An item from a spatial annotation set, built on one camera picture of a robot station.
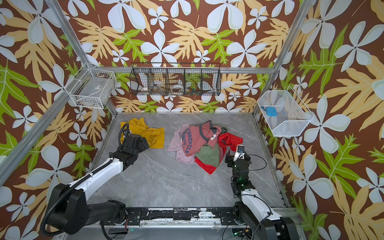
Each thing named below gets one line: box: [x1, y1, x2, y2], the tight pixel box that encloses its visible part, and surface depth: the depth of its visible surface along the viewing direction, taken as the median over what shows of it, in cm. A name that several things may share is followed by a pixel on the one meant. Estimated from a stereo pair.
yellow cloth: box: [120, 117, 165, 149], surface depth 107 cm
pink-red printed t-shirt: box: [181, 120, 222, 157], surface depth 95 cm
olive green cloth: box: [194, 142, 220, 168], surface depth 92 cm
